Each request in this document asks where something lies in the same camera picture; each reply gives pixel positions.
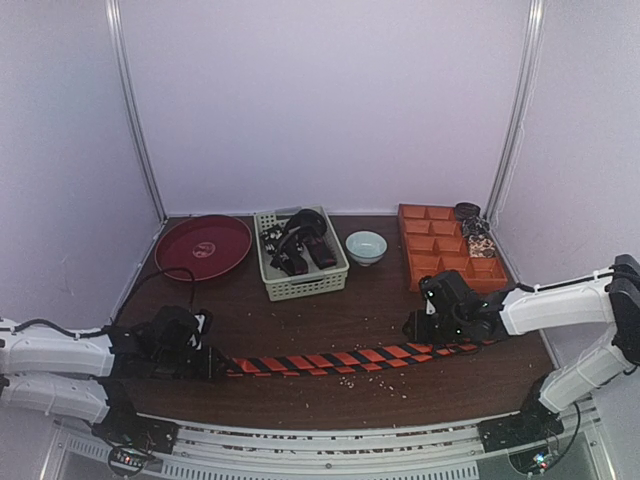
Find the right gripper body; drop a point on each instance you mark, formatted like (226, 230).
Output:
(416, 331)

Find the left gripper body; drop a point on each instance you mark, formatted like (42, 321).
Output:
(172, 362)

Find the red navy striped tie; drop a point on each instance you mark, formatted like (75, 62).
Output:
(366, 360)

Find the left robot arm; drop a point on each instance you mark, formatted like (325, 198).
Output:
(80, 373)

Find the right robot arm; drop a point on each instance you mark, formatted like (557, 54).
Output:
(609, 296)

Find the dark ties in basket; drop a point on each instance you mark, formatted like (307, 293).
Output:
(303, 233)

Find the rolled patterned tie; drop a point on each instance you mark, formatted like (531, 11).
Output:
(475, 226)
(481, 247)

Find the orange compartment organizer box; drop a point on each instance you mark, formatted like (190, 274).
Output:
(432, 242)

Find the rolled dark tie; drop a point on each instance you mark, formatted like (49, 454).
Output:
(466, 210)

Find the pale blue ceramic bowl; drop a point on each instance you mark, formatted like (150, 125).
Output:
(366, 248)

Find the red round tray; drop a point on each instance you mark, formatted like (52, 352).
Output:
(203, 248)

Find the beige plastic basket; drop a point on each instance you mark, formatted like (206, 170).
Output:
(280, 286)

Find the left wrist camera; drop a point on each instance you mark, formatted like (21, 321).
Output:
(204, 320)

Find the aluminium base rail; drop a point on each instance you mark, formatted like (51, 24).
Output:
(454, 450)

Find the right aluminium frame post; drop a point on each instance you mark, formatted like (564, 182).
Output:
(522, 97)

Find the aluminium frame post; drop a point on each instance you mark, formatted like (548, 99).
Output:
(116, 31)
(522, 97)

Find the left aluminium frame post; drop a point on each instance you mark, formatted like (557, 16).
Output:
(116, 31)

